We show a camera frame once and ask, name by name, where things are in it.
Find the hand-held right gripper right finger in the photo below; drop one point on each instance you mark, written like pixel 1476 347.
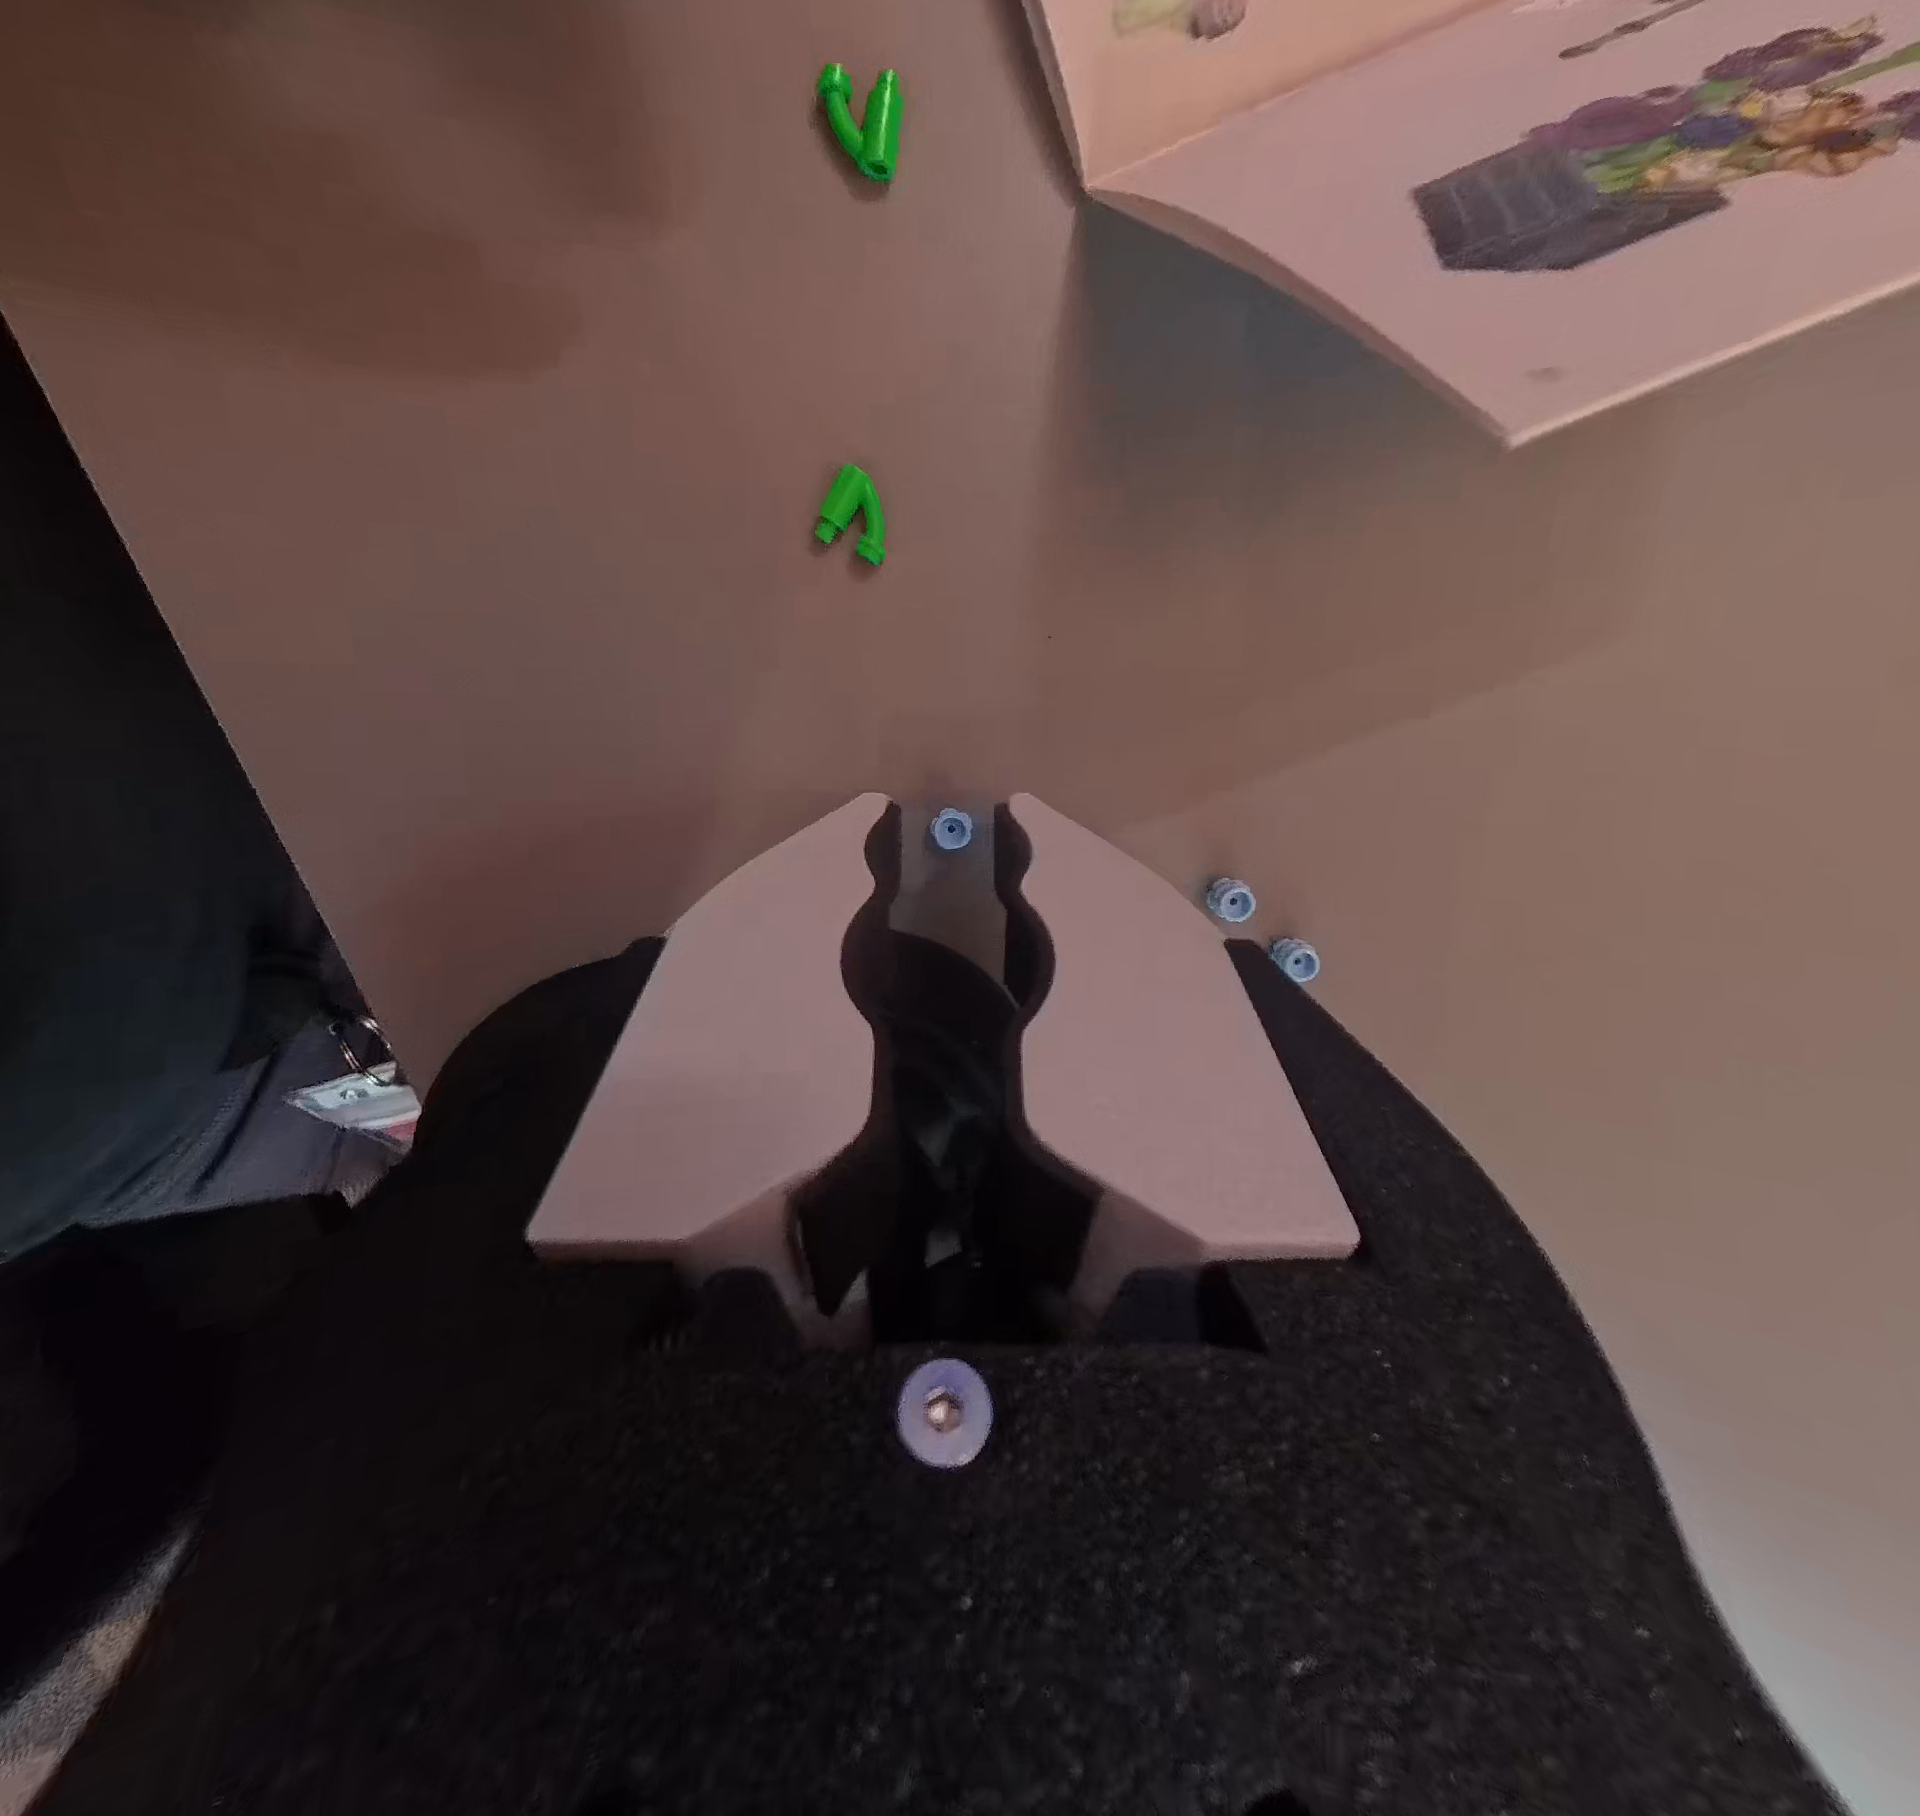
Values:
pixel 1187 1067

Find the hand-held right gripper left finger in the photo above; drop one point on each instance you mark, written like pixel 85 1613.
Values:
pixel 719 1082

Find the tiny pale blue lego stud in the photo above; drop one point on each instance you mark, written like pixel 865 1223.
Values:
pixel 1293 960
pixel 1223 896
pixel 951 829

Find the lego instruction booklet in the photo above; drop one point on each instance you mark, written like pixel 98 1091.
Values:
pixel 1561 136

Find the green lego leaf piece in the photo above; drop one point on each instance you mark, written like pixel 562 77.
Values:
pixel 862 122
pixel 850 515

